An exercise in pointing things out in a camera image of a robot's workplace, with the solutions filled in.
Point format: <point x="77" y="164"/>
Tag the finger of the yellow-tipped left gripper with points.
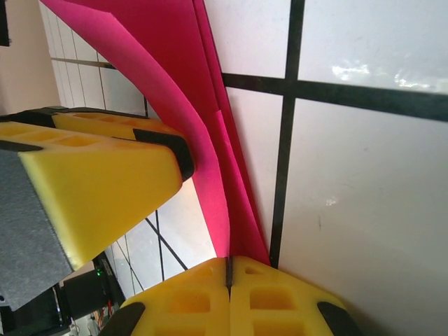
<point x="98" y="189"/>
<point x="105" y="119"/>

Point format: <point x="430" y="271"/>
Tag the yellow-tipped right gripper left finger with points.
<point x="182" y="304"/>

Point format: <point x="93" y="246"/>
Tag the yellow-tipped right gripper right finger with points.
<point x="280" y="304"/>

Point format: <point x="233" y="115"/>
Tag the magenta cloth square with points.
<point x="168" y="70"/>

